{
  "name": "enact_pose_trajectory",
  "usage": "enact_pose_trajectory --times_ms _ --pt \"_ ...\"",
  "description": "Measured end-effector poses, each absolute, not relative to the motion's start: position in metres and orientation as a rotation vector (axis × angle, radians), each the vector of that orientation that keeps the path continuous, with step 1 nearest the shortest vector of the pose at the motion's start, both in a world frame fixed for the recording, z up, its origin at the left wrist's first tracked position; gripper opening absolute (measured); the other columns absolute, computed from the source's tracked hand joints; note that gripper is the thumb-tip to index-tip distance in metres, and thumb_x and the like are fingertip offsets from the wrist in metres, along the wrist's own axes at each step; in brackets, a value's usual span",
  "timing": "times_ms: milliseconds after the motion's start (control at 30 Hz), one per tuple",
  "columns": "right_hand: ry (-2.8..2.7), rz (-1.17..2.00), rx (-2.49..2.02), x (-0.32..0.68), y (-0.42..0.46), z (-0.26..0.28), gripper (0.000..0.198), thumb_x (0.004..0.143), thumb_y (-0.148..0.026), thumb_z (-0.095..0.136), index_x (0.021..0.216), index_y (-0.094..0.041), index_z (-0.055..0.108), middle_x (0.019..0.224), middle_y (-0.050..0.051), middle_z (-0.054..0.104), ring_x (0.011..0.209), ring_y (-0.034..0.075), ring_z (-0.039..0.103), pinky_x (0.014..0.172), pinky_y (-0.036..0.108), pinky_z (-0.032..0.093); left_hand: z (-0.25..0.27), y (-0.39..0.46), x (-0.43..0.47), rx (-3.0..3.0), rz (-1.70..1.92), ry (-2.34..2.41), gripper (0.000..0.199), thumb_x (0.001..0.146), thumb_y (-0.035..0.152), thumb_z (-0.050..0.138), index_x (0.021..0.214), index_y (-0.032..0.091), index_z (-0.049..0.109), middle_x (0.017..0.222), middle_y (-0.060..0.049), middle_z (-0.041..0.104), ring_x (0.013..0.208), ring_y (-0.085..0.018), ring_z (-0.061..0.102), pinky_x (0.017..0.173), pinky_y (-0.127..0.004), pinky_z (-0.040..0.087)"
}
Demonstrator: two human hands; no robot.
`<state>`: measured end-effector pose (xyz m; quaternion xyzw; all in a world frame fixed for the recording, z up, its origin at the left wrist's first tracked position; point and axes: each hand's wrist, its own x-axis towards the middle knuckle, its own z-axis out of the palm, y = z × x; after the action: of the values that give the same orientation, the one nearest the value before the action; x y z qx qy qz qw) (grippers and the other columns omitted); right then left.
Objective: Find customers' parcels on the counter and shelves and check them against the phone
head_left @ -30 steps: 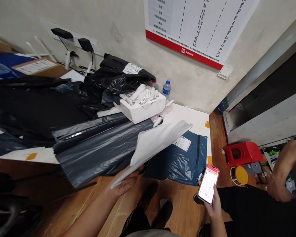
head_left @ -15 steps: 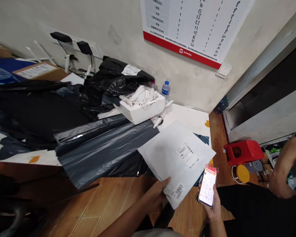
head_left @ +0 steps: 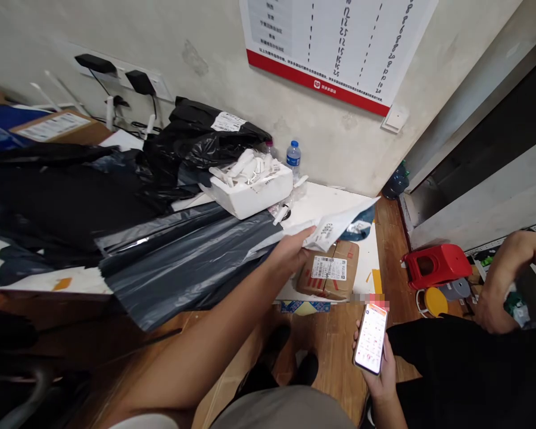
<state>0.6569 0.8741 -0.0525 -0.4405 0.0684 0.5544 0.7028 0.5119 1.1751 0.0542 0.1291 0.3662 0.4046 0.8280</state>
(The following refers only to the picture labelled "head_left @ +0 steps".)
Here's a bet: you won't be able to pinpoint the person's right hand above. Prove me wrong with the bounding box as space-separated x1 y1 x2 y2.
351 329 397 393

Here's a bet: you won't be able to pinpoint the white foam box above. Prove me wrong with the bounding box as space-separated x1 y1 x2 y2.
210 161 294 220

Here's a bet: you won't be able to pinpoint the brown cardboard parcel with label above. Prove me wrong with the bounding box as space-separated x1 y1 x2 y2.
295 240 360 301

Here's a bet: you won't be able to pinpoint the blue water jug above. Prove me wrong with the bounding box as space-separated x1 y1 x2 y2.
382 161 412 201

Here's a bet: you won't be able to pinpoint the dark door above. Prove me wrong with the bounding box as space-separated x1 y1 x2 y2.
406 49 536 215

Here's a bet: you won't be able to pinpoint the black plastic bag with label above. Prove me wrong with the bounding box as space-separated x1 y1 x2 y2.
142 96 273 202

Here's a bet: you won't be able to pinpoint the grey plastic stool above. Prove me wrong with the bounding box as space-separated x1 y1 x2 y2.
441 276 470 303

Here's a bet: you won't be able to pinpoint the pile of white tubes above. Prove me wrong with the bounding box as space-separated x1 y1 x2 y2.
208 148 283 194

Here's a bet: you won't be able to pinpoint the smartphone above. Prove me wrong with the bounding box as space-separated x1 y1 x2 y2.
353 302 391 377

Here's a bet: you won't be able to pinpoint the blue and white mailer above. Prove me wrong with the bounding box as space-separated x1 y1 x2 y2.
341 207 376 243

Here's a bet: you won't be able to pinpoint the yellow round stool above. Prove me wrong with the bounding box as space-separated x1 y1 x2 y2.
416 287 450 319

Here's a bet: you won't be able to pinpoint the white wall chart red border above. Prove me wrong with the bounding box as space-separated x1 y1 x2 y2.
239 0 440 118

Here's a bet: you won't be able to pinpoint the person's legs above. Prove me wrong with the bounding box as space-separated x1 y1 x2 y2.
236 324 321 396

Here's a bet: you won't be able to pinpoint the person's left hand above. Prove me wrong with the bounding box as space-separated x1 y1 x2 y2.
270 225 318 288

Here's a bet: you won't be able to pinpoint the person's right thumb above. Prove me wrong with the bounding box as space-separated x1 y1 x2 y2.
382 332 397 365

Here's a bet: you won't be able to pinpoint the flat cardboard box with label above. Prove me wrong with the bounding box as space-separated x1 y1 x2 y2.
8 109 113 146

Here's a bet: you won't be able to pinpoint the red plastic stool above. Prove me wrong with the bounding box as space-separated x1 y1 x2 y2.
401 243 474 292

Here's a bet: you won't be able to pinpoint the black power adapter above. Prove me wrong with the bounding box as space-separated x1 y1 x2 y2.
124 69 158 95
74 53 119 77

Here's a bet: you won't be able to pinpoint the heap of black plastic bags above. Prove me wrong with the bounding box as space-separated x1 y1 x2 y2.
0 144 179 287

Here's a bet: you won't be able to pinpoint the person's body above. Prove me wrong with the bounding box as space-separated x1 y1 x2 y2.
207 386 359 429

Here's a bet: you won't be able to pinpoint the white wall switch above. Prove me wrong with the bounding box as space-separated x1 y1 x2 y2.
381 103 410 133

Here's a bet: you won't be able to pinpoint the clear water bottle blue label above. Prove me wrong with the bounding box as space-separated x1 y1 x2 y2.
286 140 302 181

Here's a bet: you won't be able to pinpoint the white wall socket strip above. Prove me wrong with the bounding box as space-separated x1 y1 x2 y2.
67 42 173 101

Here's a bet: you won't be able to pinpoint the white router with antennas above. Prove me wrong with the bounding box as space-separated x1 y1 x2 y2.
30 70 161 142

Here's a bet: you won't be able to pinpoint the stack of grey mailer bags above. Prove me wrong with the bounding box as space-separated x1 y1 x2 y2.
94 206 295 333

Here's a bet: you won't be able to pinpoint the white plastic mailer package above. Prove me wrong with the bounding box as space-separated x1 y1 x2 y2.
282 195 382 253

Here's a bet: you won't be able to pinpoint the blue yellow flattened carton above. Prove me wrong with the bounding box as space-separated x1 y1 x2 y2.
279 300 336 315

